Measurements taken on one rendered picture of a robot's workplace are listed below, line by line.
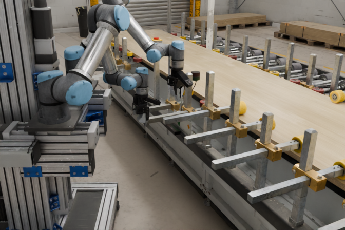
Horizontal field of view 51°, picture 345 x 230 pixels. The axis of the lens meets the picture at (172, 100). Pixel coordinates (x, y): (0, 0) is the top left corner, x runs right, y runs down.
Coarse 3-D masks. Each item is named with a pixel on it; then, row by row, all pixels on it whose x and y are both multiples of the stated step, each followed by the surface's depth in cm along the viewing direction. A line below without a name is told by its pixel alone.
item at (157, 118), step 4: (200, 108) 233; (176, 112) 226; (180, 112) 226; (184, 112) 226; (156, 116) 221; (160, 116) 221; (164, 116) 221; (168, 116) 222; (148, 120) 217; (152, 120) 218; (156, 120) 219; (160, 120) 220
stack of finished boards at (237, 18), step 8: (200, 16) 1032; (216, 16) 1037; (224, 16) 1039; (232, 16) 1041; (240, 16) 1043; (248, 16) 1046; (256, 16) 1056; (264, 16) 1073; (200, 24) 963; (224, 24) 995; (232, 24) 1011
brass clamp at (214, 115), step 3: (204, 105) 209; (201, 108) 210; (204, 108) 208; (207, 108) 205; (210, 108) 204; (213, 108) 204; (210, 111) 202; (213, 111) 200; (216, 111) 201; (219, 111) 202; (210, 114) 203; (213, 114) 200; (216, 114) 201; (219, 114) 202; (210, 117) 203; (213, 117) 201; (216, 117) 202; (219, 117) 203
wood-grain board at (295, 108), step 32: (160, 32) 464; (160, 64) 318; (192, 64) 320; (224, 64) 321; (224, 96) 244; (256, 96) 245; (288, 96) 246; (320, 96) 246; (288, 128) 197; (320, 128) 198; (320, 160) 165
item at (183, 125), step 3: (174, 111) 247; (177, 123) 245; (180, 123) 241; (183, 123) 237; (186, 123) 232; (189, 123) 228; (180, 126) 242; (183, 126) 237; (186, 126) 233; (189, 126) 229; (183, 129) 238; (186, 129) 234; (189, 129) 230; (186, 132) 234; (189, 132) 230; (189, 135) 231
